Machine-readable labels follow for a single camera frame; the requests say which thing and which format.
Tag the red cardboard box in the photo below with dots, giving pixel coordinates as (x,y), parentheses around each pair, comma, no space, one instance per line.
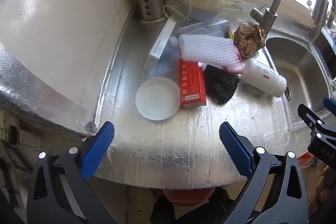
(191,82)

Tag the sink drain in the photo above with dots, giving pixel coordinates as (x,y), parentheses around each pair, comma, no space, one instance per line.
(288,92)

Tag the white foam net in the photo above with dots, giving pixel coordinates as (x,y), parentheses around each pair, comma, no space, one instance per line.
(204,49)

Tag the person's dark clothing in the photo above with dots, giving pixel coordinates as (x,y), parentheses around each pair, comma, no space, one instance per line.
(168,213)

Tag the person's right hand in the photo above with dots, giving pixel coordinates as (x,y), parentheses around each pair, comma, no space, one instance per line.
(324,195)

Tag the red plastic bag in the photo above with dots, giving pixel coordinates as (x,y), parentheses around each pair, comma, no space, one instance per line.
(305,159)

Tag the steel water filter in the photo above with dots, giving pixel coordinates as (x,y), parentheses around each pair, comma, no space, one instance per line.
(320,11)

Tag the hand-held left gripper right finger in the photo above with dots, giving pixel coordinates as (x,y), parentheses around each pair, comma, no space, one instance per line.
(235,150)

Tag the steel sink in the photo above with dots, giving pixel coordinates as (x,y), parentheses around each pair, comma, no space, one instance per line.
(296,64)

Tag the pink packet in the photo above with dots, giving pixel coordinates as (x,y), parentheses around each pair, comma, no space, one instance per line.
(237,67)

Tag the red plastic bin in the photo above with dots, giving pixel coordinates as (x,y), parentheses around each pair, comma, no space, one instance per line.
(186,196)

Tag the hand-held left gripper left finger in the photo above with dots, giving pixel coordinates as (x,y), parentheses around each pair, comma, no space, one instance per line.
(98,148)

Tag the small yellow black item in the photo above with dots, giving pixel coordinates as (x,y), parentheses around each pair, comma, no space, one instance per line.
(231,33)

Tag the white bowl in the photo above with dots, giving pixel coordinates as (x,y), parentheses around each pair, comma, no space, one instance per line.
(157,99)

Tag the white power strip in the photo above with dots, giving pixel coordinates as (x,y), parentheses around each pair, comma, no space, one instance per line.
(26,138)

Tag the black foam net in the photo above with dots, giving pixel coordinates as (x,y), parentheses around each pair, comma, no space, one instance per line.
(220,82)

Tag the white plastic bottle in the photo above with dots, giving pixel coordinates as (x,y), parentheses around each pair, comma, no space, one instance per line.
(262,74)

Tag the long white box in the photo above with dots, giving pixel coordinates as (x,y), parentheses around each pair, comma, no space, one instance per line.
(160,43)

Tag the clear plastic bag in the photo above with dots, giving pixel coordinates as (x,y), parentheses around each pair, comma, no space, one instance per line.
(202,27)

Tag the brown paper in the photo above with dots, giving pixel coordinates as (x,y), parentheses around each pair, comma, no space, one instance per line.
(248,40)

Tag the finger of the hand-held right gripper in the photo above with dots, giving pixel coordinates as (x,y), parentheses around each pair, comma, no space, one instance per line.
(305,113)
(330,104)

